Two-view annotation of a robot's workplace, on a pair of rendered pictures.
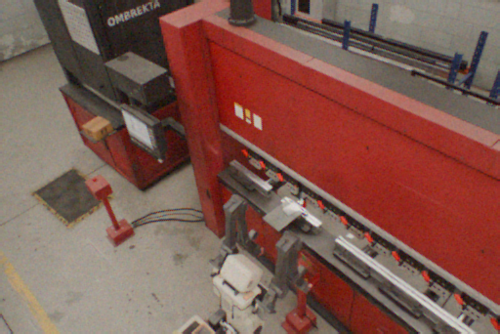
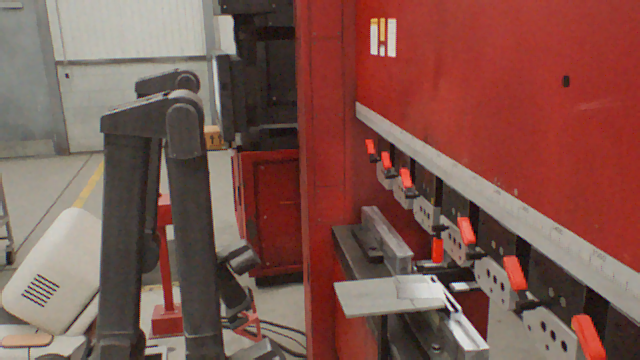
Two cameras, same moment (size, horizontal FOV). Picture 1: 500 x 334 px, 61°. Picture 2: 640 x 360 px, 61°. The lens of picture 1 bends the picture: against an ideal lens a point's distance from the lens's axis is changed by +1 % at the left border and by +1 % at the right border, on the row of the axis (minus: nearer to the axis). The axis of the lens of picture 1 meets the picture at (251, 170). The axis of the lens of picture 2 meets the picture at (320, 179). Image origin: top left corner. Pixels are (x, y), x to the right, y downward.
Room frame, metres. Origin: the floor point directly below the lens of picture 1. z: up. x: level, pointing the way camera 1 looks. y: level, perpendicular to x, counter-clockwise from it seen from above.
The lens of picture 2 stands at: (0.92, -0.71, 1.71)
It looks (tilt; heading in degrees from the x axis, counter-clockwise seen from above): 16 degrees down; 29
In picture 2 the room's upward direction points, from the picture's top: 1 degrees counter-clockwise
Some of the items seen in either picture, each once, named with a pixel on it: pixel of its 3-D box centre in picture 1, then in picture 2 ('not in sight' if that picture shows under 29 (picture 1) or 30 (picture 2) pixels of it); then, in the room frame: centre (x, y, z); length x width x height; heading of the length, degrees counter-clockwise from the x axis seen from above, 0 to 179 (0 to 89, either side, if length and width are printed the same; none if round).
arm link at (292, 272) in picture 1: (292, 259); (195, 247); (1.46, -0.19, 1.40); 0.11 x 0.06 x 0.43; 42
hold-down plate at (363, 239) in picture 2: (242, 181); (366, 243); (2.69, 0.09, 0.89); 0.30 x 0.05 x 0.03; 38
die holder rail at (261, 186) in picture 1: (250, 178); (384, 239); (2.68, 0.02, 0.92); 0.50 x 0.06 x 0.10; 38
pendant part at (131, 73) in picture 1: (147, 112); (246, 66); (2.95, 0.81, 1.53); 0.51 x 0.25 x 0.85; 43
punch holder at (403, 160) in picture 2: (274, 168); (413, 176); (2.43, -0.18, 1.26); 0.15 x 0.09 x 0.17; 38
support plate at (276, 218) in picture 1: (282, 215); (386, 294); (2.16, -0.21, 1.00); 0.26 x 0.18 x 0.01; 128
